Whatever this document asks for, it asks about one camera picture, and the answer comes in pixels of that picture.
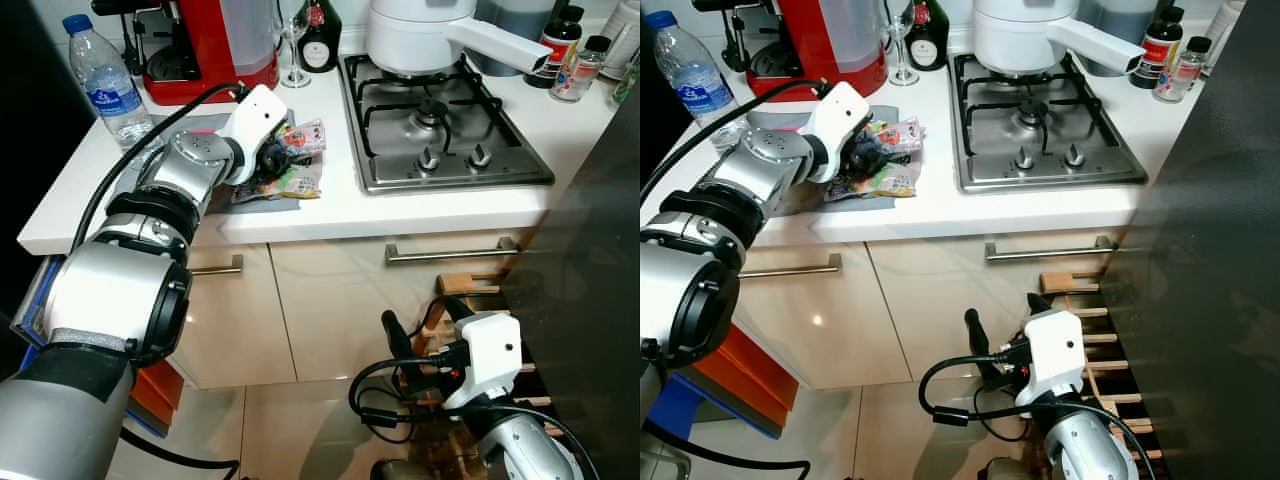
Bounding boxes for small black lid glass jar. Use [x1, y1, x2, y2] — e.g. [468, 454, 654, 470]
[1151, 35, 1214, 104]
[549, 35, 612, 104]

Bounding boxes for grey translucent jug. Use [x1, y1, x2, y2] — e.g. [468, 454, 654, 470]
[1077, 0, 1162, 77]
[474, 0, 557, 77]

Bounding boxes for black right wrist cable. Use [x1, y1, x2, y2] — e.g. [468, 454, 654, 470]
[347, 343, 471, 447]
[917, 348, 1041, 444]

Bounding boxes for red label sauce bottle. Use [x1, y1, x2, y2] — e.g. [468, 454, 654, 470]
[527, 5, 584, 90]
[1131, 5, 1184, 90]

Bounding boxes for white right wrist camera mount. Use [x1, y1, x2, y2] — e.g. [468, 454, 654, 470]
[440, 311, 524, 412]
[1017, 307, 1090, 410]

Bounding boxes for white pot with handle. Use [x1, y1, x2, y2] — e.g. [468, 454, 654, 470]
[364, 0, 554, 80]
[971, 0, 1147, 80]

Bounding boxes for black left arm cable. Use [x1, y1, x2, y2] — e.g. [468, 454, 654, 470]
[640, 78, 831, 206]
[70, 80, 247, 253]

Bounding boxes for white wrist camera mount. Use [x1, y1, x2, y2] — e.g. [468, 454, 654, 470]
[804, 81, 874, 185]
[440, 311, 524, 412]
[1017, 307, 1090, 410]
[214, 83, 290, 187]

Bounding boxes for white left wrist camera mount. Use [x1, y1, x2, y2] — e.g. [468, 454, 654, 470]
[804, 81, 874, 185]
[214, 83, 290, 187]

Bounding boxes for dark green labelled bottle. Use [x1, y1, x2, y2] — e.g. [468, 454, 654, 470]
[296, 0, 344, 74]
[907, 0, 952, 72]

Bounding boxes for wooden slatted rack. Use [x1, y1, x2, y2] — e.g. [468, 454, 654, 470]
[1022, 268, 1168, 480]
[412, 268, 563, 480]

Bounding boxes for red coffee machine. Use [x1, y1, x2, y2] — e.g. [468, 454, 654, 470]
[91, 0, 284, 107]
[690, 0, 892, 102]

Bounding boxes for textured fridge door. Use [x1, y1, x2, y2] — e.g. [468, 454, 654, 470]
[1098, 0, 1280, 480]

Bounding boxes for clear wine glass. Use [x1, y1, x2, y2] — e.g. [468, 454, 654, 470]
[884, 0, 922, 87]
[277, 0, 314, 90]

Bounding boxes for stainless steel gas hob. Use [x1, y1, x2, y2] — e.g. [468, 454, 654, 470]
[949, 52, 1152, 195]
[339, 52, 557, 197]

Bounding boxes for colourful snack packet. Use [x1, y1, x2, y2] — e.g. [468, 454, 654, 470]
[235, 117, 330, 202]
[825, 115, 927, 202]

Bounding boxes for white plastic bottle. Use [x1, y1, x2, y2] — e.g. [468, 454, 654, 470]
[1204, 0, 1247, 73]
[602, 0, 641, 73]

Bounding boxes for orange flat board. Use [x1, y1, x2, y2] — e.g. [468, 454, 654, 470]
[125, 358, 187, 429]
[688, 323, 803, 413]

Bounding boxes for clear plastic water bottle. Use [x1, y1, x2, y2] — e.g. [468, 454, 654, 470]
[61, 13, 157, 153]
[644, 10, 747, 143]

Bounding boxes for thick black floor cable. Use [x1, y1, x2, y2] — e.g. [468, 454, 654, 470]
[118, 425, 242, 476]
[640, 418, 812, 479]

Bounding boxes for silver bar cabinet handle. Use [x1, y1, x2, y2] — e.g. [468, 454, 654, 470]
[385, 236, 521, 265]
[985, 236, 1116, 263]
[188, 255, 245, 278]
[740, 253, 843, 279]

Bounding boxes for cream glossy cabinet door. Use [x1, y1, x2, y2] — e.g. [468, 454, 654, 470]
[270, 230, 533, 386]
[865, 235, 1123, 386]
[735, 245, 888, 391]
[168, 245, 298, 391]

